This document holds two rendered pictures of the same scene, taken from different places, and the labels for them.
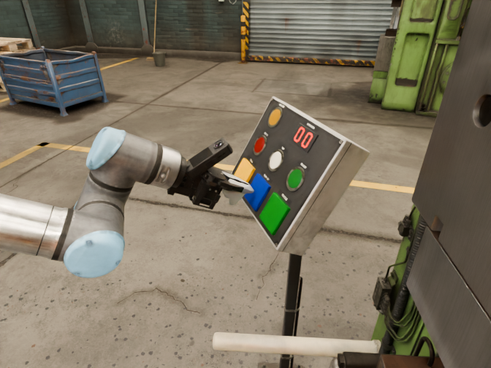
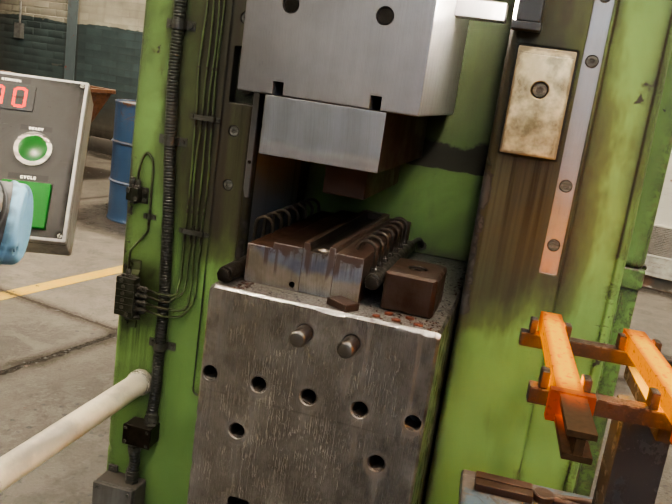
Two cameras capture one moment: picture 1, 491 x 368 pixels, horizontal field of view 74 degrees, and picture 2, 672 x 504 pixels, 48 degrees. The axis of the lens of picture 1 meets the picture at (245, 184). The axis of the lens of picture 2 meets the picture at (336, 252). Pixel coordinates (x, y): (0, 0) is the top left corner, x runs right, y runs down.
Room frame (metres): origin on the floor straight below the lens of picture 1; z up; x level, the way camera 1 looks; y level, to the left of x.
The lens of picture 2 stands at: (-0.07, 0.98, 1.26)
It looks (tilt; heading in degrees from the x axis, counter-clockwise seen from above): 13 degrees down; 280
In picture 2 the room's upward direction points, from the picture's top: 8 degrees clockwise
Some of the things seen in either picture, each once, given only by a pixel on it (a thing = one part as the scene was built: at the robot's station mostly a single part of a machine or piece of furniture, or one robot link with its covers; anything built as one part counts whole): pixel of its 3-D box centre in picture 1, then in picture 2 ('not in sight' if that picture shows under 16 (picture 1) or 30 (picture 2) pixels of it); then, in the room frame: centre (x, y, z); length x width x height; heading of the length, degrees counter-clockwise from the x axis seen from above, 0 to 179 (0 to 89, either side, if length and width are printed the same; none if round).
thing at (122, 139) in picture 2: not in sight; (150, 162); (2.44, -4.42, 0.44); 0.59 x 0.59 x 0.88
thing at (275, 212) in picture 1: (275, 213); (23, 205); (0.62, -0.07, 1.01); 0.07 x 0.05 x 0.07; 21
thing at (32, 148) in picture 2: (295, 178); (32, 148); (0.64, -0.11, 1.09); 0.05 x 0.03 x 0.04; 176
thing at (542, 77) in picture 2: not in sight; (537, 103); (-0.13, -0.31, 1.27); 0.09 x 0.02 x 0.17; 176
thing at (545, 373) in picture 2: not in sight; (556, 351); (-0.19, 0.02, 0.97); 0.23 x 0.06 x 0.02; 91
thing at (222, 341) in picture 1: (293, 345); (73, 426); (0.55, -0.13, 0.62); 0.44 x 0.05 x 0.05; 86
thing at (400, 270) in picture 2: not in sight; (414, 287); (0.01, -0.25, 0.95); 0.12 x 0.08 x 0.06; 86
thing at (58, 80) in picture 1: (52, 78); not in sight; (4.88, 2.80, 0.36); 1.20 x 0.80 x 0.72; 63
